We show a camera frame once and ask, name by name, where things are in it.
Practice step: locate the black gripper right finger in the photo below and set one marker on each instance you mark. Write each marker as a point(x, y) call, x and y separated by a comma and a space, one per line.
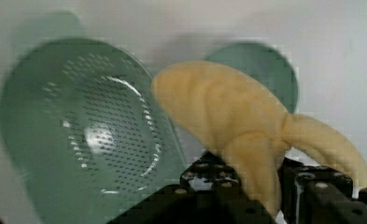
point(320, 195)

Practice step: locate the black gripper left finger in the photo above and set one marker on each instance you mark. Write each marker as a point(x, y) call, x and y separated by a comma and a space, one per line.
point(209, 192)

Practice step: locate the yellow plush peeled banana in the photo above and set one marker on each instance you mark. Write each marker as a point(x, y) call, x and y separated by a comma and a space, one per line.
point(237, 118)

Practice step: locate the green perforated colander bowl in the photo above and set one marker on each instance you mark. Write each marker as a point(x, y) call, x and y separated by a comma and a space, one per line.
point(79, 122)

